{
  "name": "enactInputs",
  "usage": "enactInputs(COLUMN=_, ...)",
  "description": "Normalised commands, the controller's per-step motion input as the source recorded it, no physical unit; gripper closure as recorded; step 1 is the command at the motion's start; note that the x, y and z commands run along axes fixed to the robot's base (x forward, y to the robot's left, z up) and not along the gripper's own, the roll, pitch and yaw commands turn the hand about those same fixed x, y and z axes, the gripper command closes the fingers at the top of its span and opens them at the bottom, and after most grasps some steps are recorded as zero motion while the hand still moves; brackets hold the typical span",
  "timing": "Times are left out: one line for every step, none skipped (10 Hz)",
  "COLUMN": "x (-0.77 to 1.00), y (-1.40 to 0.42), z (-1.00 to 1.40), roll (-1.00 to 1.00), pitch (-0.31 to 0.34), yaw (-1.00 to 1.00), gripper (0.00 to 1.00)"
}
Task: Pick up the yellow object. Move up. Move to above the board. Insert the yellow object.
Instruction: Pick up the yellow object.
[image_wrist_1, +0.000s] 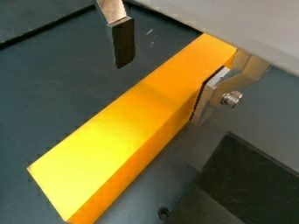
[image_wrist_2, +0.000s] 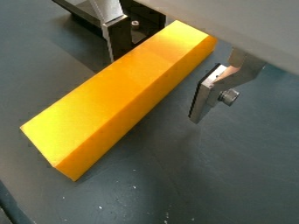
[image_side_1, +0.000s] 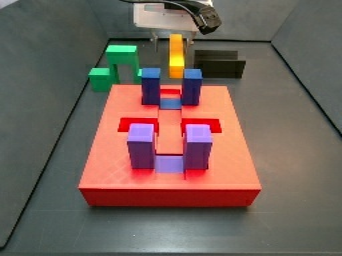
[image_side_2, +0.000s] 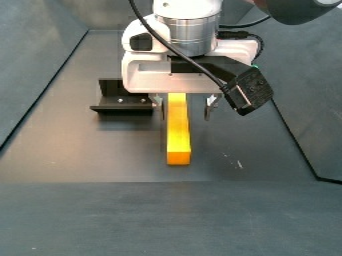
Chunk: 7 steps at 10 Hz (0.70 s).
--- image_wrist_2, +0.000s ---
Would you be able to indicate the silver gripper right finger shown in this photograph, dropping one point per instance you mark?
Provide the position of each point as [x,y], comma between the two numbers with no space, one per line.
[217,86]

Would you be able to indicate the black angle bracket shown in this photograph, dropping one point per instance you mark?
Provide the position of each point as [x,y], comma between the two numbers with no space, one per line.
[152,20]

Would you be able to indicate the long yellow block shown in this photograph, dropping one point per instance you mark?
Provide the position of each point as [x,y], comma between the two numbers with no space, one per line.
[82,125]

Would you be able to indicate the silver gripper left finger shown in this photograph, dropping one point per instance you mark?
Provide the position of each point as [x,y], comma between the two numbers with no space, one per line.
[115,26]

